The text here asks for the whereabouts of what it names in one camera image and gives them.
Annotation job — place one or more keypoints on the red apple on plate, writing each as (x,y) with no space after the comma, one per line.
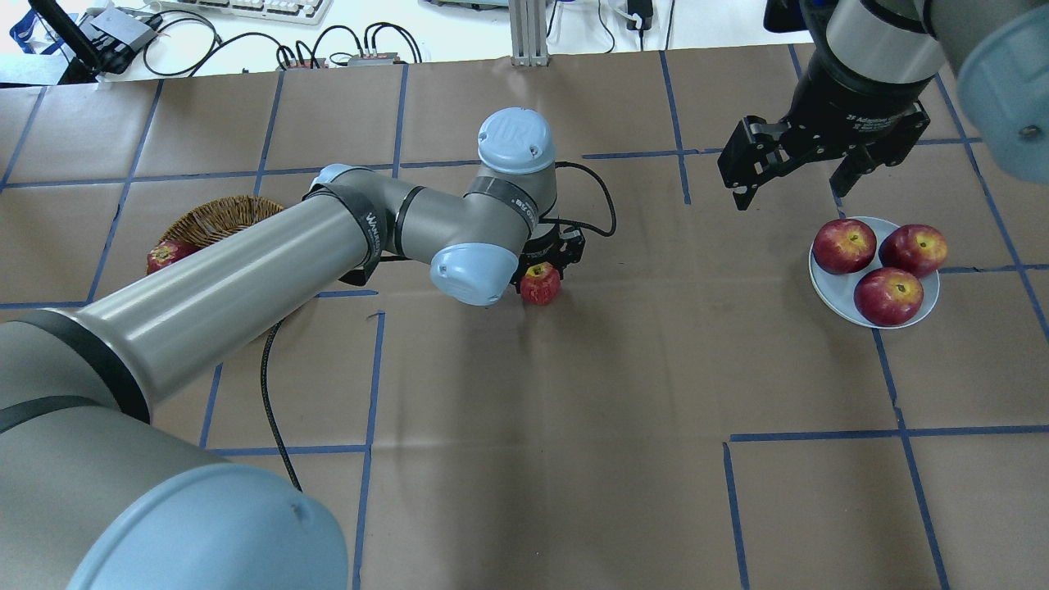
(844,246)
(915,248)
(888,296)

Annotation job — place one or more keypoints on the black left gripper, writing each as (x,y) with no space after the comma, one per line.
(568,251)

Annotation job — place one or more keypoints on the woven wicker basket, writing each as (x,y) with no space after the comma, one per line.
(220,218)

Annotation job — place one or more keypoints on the red yellow apple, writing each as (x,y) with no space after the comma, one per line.
(540,284)

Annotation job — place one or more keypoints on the white keyboard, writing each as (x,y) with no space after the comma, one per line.
(292,12)

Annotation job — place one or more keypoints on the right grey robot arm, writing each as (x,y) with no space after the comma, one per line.
(997,50)

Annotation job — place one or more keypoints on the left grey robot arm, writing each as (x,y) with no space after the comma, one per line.
(94,497)

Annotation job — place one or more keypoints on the light blue plate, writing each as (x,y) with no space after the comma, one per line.
(836,291)

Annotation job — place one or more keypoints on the grey usb hub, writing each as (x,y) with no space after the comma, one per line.
(133,29)

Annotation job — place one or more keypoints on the dark red apple in basket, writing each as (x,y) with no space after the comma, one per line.
(167,253)

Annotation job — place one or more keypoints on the aluminium frame post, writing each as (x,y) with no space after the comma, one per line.
(528,22)

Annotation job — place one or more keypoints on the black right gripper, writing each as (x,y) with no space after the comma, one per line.
(852,99)

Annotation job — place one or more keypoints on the black power adapter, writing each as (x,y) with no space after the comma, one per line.
(639,14)

